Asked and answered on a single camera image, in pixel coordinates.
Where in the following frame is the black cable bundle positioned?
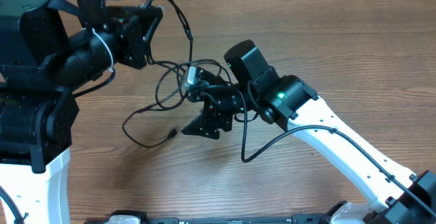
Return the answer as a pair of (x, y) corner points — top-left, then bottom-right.
(121, 0), (236, 149)

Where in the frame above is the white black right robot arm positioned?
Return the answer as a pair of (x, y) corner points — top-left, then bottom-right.
(183, 40), (435, 223)

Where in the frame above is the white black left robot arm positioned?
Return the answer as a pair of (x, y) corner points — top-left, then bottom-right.
(1, 0), (163, 223)

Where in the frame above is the black right camera cable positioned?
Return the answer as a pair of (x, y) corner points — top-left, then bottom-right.
(200, 84), (436, 218)

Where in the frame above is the black camera cable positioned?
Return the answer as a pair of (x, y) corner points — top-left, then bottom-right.
(0, 186), (28, 224)
(200, 84), (436, 218)

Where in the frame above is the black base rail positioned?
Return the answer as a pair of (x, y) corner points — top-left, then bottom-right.
(84, 202), (375, 224)

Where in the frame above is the black left camera cable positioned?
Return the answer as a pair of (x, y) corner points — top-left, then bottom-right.
(0, 186), (28, 224)

